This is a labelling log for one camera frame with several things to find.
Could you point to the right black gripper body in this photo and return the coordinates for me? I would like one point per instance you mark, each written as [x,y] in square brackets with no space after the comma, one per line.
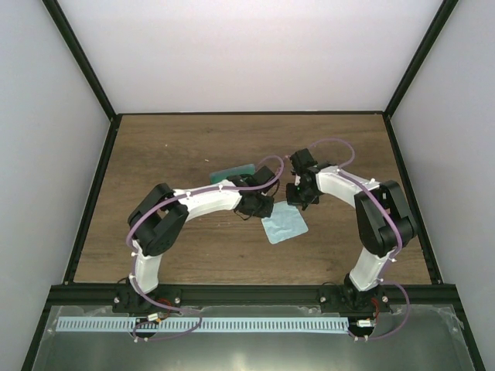
[301,197]

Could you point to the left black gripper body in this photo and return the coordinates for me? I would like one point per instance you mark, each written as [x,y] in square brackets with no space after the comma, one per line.
[257,208]

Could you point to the grey green glasses case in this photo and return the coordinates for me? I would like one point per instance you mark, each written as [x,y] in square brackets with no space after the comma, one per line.
[223,174]

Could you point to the light blue cleaning cloth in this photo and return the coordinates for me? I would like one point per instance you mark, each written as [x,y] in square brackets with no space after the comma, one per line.
[284,223]

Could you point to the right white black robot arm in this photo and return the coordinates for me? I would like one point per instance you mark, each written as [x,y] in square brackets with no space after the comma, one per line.
[385,222]

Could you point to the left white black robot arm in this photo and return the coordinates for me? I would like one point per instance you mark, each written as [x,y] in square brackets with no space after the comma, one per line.
[157,221]

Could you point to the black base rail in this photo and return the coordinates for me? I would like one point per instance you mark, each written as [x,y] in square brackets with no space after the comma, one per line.
[122,298]

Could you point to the black enclosure frame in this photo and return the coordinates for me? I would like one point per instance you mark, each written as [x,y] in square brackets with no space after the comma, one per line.
[420,291]

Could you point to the light blue slotted cable duct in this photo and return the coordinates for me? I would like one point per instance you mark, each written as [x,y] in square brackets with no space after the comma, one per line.
[323,325]

